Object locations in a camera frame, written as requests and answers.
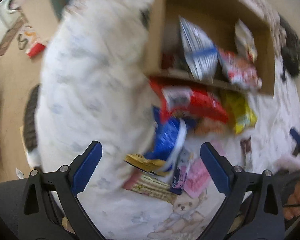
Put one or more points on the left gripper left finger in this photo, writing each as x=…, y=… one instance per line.
x=38, y=218

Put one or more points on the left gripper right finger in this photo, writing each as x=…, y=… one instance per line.
x=264, y=215

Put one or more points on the pink snack packet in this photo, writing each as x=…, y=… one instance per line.
x=198, y=178

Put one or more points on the yellow snack bag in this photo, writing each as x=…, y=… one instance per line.
x=241, y=116

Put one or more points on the orange peanut snack bag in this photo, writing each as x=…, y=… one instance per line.
x=206, y=126

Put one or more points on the white red-ring snack bag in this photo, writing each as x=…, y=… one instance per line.
x=239, y=71

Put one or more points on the dark blue snack bag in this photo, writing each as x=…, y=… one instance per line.
x=169, y=139

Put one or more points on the white orange chip bag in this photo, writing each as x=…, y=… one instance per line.
x=244, y=41

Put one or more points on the white blue snack bag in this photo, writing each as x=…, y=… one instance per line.
x=200, y=52

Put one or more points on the red snack bag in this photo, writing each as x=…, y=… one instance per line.
x=187, y=100

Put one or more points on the small white snack bar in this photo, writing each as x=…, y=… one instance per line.
x=246, y=150

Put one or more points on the person's right hand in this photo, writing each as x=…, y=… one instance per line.
x=293, y=202

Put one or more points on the grey tabby cat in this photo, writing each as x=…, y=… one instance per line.
x=29, y=129

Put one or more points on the camouflage jacket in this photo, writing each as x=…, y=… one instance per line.
x=290, y=52

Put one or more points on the white floral bed sheet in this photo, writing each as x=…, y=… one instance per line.
x=92, y=87

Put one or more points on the brown cardboard box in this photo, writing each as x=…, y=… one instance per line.
x=217, y=18

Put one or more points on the white red shopping bag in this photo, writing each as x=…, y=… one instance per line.
x=29, y=41

